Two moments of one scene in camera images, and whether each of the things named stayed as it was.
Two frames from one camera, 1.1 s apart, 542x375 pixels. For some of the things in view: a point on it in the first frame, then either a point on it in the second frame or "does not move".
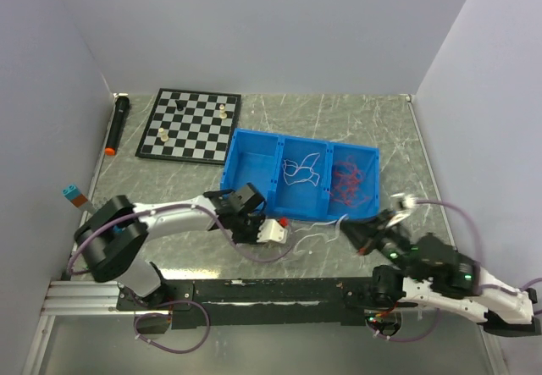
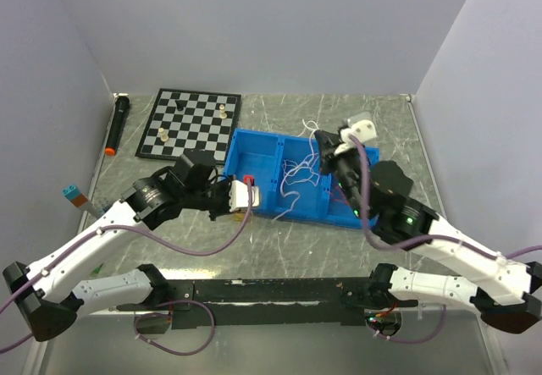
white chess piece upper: [223, 114] does not move
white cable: [318, 234] -> [293, 168]
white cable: [293, 173] does not move
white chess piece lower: [164, 137] does not move
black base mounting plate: [332, 303] does not move
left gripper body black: [246, 228] -> [213, 197]
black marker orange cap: [122, 106] does not move
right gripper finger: [360, 233] -> [328, 142]
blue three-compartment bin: [303, 179] does not move
